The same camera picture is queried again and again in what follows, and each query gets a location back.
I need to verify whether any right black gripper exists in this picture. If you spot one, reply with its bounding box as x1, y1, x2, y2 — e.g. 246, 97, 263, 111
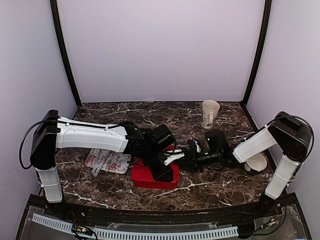
177, 147, 221, 173

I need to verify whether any red box lid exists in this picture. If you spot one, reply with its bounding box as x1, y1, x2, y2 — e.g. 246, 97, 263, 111
131, 146, 180, 190

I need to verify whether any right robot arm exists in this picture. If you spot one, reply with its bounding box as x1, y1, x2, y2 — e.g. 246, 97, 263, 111
179, 111, 314, 217

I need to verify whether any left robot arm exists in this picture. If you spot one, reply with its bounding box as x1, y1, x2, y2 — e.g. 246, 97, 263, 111
18, 109, 177, 218

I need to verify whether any floral rectangular tray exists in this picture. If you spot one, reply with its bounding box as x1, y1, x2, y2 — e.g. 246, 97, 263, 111
85, 149, 131, 175

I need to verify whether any cream ceramic mug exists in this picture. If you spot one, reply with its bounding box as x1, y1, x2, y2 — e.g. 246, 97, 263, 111
200, 99, 220, 129

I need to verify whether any white and dark bowl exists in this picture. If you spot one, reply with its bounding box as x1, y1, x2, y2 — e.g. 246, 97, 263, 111
244, 153, 268, 173

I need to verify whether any small circuit board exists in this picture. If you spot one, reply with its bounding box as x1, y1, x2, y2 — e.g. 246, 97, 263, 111
71, 224, 94, 236

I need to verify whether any white slotted cable duct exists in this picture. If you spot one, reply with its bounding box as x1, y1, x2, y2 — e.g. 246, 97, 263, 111
31, 213, 239, 240

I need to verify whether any black front table rail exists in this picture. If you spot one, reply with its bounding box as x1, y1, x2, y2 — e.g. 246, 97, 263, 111
52, 202, 270, 225

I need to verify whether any left black frame post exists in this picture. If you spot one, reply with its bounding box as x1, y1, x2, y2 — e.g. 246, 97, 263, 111
49, 0, 82, 108

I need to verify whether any black frame post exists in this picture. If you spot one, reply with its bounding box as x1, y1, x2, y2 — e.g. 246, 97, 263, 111
49, 0, 82, 108
242, 0, 273, 103

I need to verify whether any right black frame post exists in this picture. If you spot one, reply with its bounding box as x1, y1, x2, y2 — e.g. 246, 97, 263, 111
242, 0, 273, 103

